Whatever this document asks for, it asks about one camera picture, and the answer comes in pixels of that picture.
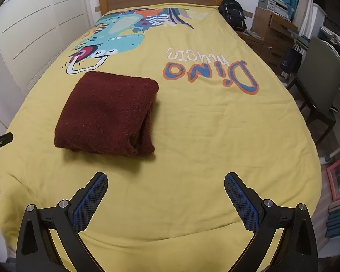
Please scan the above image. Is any dark blue tote bag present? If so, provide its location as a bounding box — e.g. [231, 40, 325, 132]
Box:
[280, 45, 304, 76]

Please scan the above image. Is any yellow printed blanket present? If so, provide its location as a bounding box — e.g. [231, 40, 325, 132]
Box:
[0, 3, 323, 265]

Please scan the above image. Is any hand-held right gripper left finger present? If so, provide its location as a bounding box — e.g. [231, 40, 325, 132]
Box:
[15, 172, 109, 272]

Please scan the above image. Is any pink picture frame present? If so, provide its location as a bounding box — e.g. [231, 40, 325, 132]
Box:
[325, 150, 340, 202]

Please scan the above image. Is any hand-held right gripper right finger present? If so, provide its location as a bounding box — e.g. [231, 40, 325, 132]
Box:
[224, 172, 320, 272]

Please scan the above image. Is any dark red sweater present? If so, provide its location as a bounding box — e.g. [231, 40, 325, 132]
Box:
[54, 71, 160, 157]

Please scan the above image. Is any wooden drawer chest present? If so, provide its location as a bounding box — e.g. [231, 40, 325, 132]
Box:
[237, 6, 299, 69]

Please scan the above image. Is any grey chair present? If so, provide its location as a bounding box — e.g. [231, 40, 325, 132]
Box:
[288, 36, 340, 146]

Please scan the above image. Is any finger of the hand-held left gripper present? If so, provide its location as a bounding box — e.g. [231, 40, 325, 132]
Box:
[0, 130, 14, 159]

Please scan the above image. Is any black backpack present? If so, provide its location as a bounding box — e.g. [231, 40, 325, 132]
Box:
[218, 0, 248, 32]

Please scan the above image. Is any white wardrobe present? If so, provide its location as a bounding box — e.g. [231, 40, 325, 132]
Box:
[0, 0, 99, 125]

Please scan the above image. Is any white printer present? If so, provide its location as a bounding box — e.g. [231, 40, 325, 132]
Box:
[257, 0, 290, 15]

